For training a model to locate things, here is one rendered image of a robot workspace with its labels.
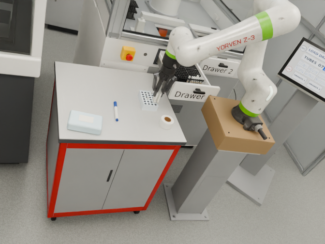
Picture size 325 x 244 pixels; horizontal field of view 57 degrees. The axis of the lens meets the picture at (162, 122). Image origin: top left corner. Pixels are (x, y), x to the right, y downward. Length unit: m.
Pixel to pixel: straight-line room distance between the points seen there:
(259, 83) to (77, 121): 0.90
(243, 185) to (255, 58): 1.30
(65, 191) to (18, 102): 0.53
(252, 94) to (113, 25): 0.82
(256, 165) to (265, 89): 1.24
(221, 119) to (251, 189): 1.15
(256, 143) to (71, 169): 0.95
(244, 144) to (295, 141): 1.78
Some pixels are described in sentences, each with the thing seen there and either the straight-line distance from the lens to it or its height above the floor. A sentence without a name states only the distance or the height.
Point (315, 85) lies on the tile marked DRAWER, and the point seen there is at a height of 1.01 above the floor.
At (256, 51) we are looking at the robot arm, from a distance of 1.63.
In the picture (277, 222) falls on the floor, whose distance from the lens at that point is 2.67.
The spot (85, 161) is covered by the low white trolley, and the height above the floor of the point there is 0.59.
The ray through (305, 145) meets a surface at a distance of 3.29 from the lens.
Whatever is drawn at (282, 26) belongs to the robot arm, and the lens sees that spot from 1.37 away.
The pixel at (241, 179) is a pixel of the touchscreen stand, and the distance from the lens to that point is 2.68.
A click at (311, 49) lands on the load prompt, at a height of 1.16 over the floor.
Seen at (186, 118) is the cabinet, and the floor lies 0.38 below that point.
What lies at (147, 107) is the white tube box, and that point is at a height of 0.78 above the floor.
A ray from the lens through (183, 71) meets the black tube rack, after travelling 1.80.
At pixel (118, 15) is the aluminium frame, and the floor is 1.08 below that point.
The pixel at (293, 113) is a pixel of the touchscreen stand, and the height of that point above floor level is 0.73.
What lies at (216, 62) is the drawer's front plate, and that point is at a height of 0.91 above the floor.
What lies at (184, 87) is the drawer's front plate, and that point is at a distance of 1.65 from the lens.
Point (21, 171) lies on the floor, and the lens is 2.19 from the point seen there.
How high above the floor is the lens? 1.74
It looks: 38 degrees down
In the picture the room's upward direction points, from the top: 25 degrees clockwise
